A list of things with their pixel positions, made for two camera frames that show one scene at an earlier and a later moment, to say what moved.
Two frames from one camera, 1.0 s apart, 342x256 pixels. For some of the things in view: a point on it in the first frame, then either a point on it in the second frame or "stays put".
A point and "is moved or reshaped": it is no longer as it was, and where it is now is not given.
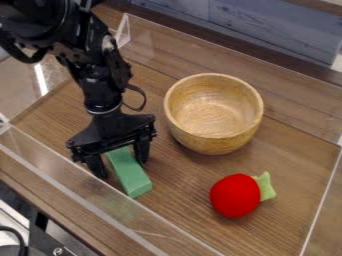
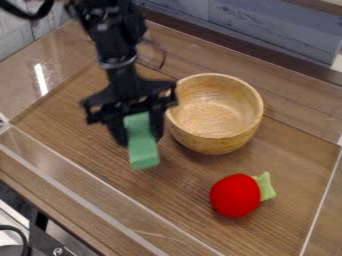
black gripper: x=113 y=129 -> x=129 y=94
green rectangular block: x=130 y=172 is moved or reshaped
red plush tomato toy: x=237 y=194 stays put
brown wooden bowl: x=215 y=112 stays put
